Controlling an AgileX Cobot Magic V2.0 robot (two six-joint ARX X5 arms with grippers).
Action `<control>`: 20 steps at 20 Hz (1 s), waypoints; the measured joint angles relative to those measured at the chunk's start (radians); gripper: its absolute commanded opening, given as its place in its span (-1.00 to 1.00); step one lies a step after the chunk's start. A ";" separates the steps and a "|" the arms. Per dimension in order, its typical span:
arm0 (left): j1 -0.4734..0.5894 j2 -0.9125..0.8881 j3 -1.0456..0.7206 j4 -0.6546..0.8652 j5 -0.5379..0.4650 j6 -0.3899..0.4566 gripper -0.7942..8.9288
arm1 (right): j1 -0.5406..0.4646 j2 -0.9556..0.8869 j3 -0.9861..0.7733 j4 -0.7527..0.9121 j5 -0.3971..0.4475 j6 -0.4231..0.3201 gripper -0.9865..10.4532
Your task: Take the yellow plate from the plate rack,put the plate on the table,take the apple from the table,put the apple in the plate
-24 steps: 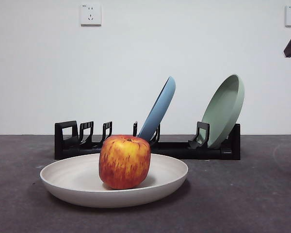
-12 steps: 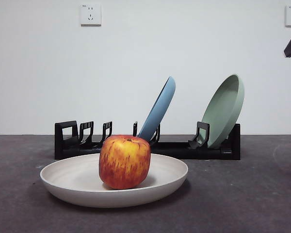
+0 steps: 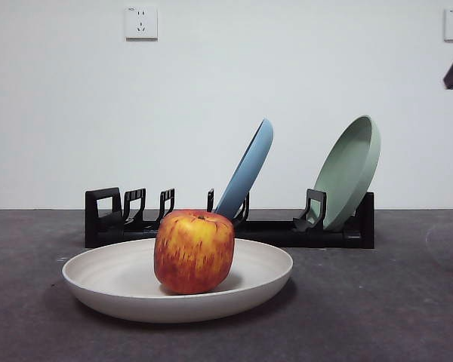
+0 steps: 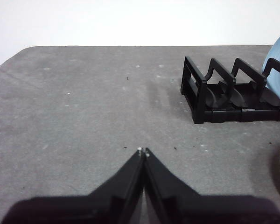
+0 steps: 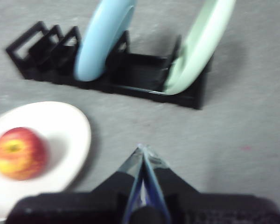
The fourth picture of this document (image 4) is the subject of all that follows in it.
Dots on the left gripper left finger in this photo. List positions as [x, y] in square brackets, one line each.
[95, 207]

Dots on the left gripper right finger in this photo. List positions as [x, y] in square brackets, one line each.
[200, 207]

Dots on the black plate rack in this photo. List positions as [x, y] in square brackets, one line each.
[224, 114]

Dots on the blue plate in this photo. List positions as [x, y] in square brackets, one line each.
[278, 70]

